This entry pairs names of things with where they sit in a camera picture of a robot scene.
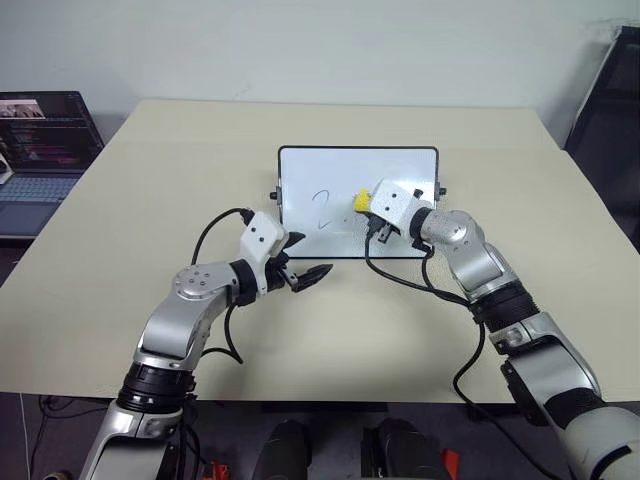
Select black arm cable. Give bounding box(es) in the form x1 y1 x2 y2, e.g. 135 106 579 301
363 224 576 476
191 207 254 366

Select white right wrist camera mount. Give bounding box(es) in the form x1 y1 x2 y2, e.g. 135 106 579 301
368 176 424 236

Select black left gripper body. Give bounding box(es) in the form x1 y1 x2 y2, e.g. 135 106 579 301
263 234 301 295

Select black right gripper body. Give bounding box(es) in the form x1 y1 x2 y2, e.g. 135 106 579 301
363 211 402 247

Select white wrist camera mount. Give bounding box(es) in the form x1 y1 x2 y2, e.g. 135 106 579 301
238 211 289 297
368 176 424 236

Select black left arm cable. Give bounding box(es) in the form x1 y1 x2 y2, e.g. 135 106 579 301
191 207 254 366

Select small black-framed whiteboard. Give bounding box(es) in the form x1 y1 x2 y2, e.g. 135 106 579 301
269 144 448 261

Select yellow whiteboard eraser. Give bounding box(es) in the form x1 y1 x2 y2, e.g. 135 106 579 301
351 186 374 214

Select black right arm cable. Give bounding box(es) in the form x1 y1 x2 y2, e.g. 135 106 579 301
363 224 576 476

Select dark rounded shape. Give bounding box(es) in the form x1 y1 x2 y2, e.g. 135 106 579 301
360 416 444 480
253 418 314 480

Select open grey laptop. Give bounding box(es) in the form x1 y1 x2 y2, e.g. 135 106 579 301
0 90 105 242

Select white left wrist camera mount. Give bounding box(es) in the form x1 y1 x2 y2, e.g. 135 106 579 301
238 211 289 297

